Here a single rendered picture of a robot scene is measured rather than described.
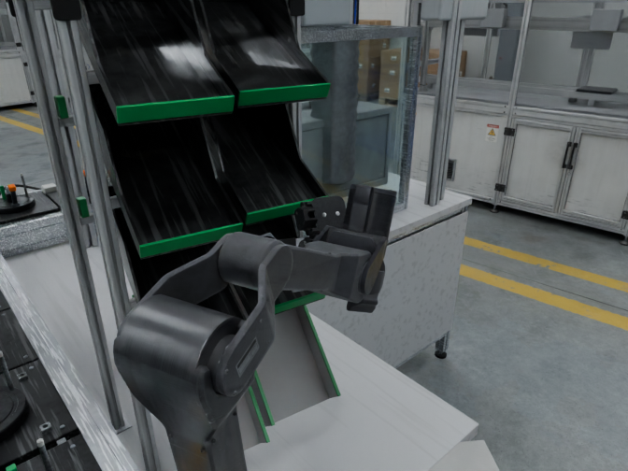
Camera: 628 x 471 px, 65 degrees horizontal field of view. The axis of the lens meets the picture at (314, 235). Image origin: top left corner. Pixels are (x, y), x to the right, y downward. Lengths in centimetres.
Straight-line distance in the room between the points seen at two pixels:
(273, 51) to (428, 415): 76
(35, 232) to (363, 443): 134
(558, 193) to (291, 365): 361
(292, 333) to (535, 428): 166
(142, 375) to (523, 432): 216
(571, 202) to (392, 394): 337
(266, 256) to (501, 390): 226
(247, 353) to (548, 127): 399
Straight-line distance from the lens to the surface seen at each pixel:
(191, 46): 71
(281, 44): 79
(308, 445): 103
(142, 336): 32
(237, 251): 36
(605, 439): 250
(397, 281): 201
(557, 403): 258
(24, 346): 123
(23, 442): 100
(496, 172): 444
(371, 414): 109
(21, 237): 192
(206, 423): 33
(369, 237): 55
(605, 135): 414
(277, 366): 90
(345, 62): 164
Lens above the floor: 162
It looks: 25 degrees down
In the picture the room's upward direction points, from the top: straight up
